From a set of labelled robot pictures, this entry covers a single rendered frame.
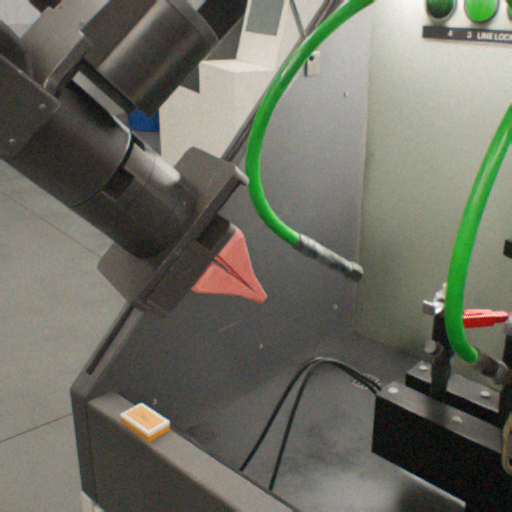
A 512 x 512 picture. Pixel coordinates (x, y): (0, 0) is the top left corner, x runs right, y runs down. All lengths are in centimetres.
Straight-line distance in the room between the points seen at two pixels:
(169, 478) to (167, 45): 50
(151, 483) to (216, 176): 45
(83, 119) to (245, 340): 67
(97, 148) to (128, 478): 52
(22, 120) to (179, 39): 9
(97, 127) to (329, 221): 73
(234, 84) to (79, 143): 308
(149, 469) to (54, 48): 52
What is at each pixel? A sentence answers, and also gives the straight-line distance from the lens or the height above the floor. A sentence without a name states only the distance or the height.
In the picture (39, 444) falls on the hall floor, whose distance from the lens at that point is 240.
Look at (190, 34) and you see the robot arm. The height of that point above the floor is 138.
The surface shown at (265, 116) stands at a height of 129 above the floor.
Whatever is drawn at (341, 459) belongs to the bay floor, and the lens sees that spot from 93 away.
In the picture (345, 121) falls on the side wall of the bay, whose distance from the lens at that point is 105.
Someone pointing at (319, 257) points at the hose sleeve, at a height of 114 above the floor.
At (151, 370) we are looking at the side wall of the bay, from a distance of 89.
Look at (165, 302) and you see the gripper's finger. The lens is 41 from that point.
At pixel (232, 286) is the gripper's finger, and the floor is 123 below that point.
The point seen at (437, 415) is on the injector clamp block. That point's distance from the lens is 76.
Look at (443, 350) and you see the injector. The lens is 75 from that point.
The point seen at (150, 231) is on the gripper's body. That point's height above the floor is 127.
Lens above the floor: 141
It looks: 22 degrees down
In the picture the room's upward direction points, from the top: straight up
